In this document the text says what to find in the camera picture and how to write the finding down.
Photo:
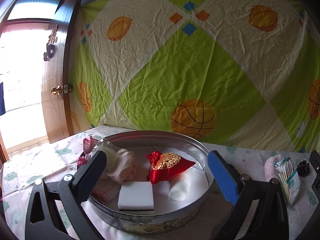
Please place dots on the green cream basketball sheet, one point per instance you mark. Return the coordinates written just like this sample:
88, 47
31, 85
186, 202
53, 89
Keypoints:
240, 73

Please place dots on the fluffy pink cloth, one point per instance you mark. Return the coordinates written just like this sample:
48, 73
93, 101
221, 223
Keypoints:
269, 167

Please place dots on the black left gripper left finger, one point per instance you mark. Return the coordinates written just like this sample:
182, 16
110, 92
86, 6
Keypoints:
43, 220

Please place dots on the brass door knob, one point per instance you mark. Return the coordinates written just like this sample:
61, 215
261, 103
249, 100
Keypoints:
65, 89

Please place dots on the round cookie tin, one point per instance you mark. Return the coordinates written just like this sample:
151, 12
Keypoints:
167, 215

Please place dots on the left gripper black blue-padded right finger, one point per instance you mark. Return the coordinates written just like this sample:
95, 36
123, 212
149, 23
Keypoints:
270, 219

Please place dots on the brown wooden door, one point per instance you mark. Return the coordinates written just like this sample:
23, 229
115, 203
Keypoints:
56, 108

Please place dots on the pink crochet-edged cloth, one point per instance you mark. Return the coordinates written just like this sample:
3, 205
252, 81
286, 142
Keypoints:
105, 189

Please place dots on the white sponge block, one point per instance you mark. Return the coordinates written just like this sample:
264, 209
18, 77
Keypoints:
136, 196

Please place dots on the white cloth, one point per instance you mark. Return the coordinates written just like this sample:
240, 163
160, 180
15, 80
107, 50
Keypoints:
179, 187

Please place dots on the dark purple scrunchie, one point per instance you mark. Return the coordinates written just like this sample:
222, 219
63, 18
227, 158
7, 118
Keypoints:
303, 168

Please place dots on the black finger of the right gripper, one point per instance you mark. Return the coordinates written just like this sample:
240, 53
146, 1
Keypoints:
314, 193

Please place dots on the pale pink soft cloth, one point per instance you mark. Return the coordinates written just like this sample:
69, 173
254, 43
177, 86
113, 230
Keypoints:
122, 167

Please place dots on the red gold drawstring pouch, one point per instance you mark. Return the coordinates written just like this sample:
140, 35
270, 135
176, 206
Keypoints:
166, 166

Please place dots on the dark door ornament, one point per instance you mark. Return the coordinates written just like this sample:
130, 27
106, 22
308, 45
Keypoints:
50, 46

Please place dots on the cotton swab pack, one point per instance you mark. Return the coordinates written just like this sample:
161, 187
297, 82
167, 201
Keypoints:
289, 178

